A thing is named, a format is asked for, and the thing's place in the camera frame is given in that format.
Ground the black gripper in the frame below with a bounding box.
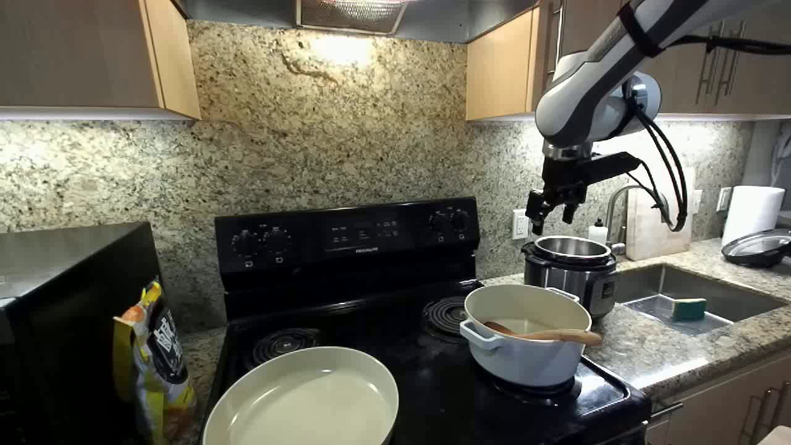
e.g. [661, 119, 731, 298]
[525, 153, 592, 236]

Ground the silver pressure cooker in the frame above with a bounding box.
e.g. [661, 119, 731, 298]
[522, 231, 621, 320]

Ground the curved steel faucet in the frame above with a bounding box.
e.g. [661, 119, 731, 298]
[605, 183, 661, 244]

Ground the pale cutting board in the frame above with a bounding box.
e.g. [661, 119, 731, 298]
[624, 167, 694, 262]

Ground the grey sink tray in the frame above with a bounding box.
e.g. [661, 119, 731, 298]
[621, 292, 736, 335]

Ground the green yellow sponge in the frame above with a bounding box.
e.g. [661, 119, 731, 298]
[670, 293, 708, 323]

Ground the steel kitchen sink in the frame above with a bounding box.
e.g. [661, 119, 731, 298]
[613, 262, 787, 335]

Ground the white paper towel roll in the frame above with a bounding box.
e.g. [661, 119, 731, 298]
[718, 183, 786, 247]

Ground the black pressure cooker lid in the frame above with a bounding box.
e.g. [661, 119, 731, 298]
[718, 228, 791, 268]

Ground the black electric stove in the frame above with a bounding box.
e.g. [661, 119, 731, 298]
[208, 194, 658, 445]

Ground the wooden base cabinet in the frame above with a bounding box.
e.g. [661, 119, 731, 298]
[644, 347, 791, 445]

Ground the steel range hood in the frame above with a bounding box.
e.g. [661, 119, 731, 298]
[169, 0, 540, 43]

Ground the yellow black snack bag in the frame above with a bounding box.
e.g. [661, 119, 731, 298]
[110, 277, 198, 445]

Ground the black microwave oven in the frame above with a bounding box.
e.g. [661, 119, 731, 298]
[0, 220, 167, 445]

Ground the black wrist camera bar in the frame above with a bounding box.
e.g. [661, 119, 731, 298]
[585, 151, 644, 183]

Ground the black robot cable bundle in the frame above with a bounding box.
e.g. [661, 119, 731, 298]
[628, 32, 791, 235]

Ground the wooden wall cabinet with handles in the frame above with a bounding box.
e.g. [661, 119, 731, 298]
[464, 0, 791, 124]

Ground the white two-handled pot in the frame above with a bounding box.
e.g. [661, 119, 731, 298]
[456, 282, 595, 391]

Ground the wooden wall cabinet above microwave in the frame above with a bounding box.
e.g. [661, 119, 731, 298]
[0, 0, 202, 121]

